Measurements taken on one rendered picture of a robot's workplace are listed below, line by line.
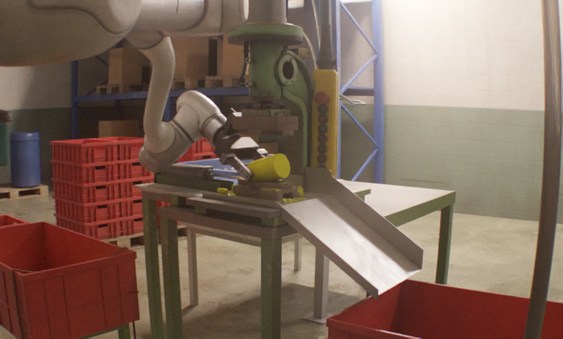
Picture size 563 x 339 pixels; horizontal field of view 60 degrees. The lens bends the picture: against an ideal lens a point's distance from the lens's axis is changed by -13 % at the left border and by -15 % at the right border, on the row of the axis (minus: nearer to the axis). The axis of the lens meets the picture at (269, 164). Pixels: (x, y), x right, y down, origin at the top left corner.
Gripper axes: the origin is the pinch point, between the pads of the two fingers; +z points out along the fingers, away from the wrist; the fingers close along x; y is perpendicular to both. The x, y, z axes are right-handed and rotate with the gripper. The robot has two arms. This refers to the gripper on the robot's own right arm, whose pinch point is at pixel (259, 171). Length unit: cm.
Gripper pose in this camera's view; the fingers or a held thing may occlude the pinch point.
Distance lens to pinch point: 162.3
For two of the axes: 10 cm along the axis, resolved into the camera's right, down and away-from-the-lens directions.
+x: -6.4, 0.8, -7.7
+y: -4.3, 7.9, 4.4
